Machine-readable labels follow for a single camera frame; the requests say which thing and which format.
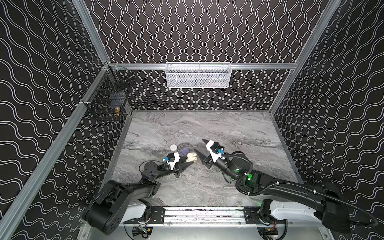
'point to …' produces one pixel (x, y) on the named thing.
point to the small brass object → (117, 111)
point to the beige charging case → (191, 156)
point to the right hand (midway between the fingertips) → (200, 144)
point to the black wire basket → (108, 98)
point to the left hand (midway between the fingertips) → (194, 161)
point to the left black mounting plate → (156, 216)
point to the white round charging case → (173, 147)
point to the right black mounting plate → (252, 216)
